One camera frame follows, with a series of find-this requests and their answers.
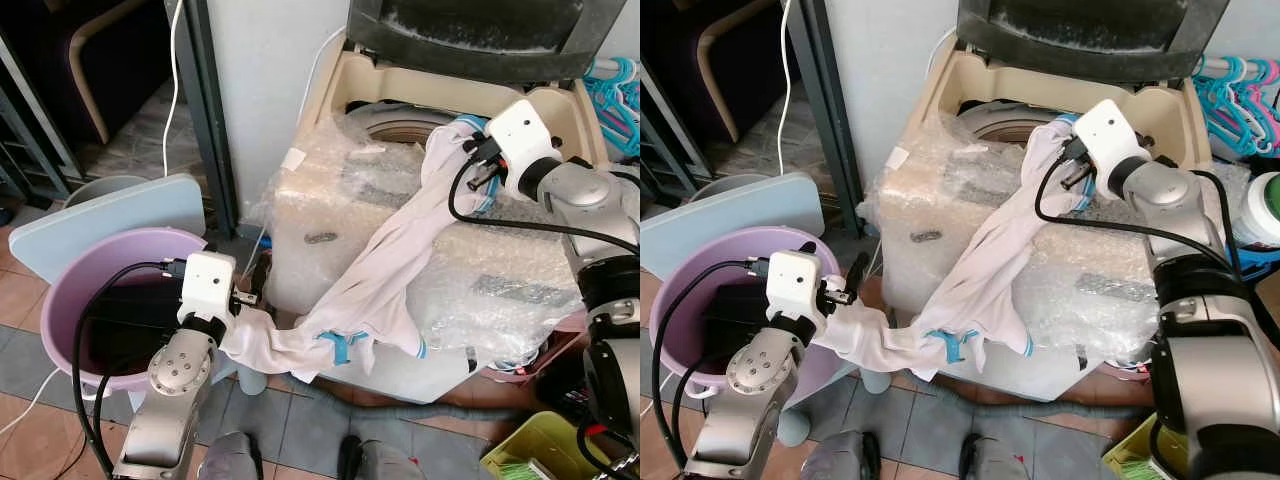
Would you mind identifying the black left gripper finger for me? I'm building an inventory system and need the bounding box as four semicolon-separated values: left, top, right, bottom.
249;252;274;307
844;251;870;303

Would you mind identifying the white garment with blue trim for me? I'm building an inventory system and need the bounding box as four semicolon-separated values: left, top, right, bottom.
219;114;502;387
814;114;1097;383

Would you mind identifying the beige washing machine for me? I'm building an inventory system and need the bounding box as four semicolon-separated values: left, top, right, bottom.
265;45;619;403
878;45;1219;403

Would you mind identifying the dark washing machine lid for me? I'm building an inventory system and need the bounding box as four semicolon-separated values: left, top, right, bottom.
955;0;1233;57
345;0;627;59

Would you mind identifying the clear bubble wrap sheet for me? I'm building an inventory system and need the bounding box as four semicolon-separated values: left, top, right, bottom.
245;105;603;383
860;108;1229;379

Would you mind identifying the light blue plastic stool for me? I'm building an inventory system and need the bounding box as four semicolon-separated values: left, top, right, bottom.
8;173;272;397
640;170;892;447

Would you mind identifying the turquoise plastic hanger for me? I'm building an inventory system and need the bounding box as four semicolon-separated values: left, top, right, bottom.
1190;55;1267;157
581;56;641;162

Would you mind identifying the purple plastic basin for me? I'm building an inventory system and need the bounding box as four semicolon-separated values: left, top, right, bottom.
650;225;863;397
40;227;251;397

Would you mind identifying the grey plastic bucket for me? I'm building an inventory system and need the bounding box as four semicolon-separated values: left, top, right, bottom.
690;173;772;202
62;175;152;212

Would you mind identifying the grey robot left leg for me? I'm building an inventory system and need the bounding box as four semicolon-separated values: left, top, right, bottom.
195;430;267;480
800;430;887;480

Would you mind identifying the grey robot leg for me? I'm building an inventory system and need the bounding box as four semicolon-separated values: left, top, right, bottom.
958;433;1037;480
800;430;887;480
338;435;431;480
195;430;267;480

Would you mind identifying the white jar with green lid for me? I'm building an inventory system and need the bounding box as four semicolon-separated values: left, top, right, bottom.
1232;172;1280;249

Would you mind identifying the pink plastic basin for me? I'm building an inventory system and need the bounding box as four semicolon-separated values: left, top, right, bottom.
485;325;592;387
1085;345;1157;387

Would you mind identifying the pink plastic hanger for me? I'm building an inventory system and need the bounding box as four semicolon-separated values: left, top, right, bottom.
1240;68;1280;153

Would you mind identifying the blue plastic crate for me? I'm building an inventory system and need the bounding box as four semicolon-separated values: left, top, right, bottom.
1234;243;1280;289

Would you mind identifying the grey robot right leg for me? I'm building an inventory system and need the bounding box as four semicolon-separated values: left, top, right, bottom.
338;435;431;480
958;433;1037;480

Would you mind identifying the yellow green plastic basket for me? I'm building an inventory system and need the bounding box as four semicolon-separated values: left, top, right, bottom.
1100;412;1167;480
480;410;607;480

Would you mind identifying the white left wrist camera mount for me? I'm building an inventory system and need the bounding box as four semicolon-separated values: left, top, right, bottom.
180;251;239;323
764;249;827;322

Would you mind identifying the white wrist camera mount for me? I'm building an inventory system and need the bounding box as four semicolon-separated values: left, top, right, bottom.
180;251;239;323
764;249;827;322
1072;98;1152;197
489;98;562;201

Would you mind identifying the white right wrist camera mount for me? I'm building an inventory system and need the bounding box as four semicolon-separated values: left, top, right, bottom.
489;98;562;201
1072;98;1152;197

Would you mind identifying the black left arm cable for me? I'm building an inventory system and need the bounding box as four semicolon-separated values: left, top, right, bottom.
70;257;193;471
650;257;777;471

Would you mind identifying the dark green door frame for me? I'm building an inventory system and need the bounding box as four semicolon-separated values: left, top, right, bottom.
165;0;242;237
785;0;862;232

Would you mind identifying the white hanging cable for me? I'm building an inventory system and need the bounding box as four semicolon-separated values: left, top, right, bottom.
162;0;189;182
774;0;797;177

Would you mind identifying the white cable on floor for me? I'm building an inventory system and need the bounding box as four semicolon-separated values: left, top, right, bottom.
0;367;62;437

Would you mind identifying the dark chair with wooden frame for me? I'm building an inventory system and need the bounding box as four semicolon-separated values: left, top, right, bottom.
0;0;172;147
640;0;787;147

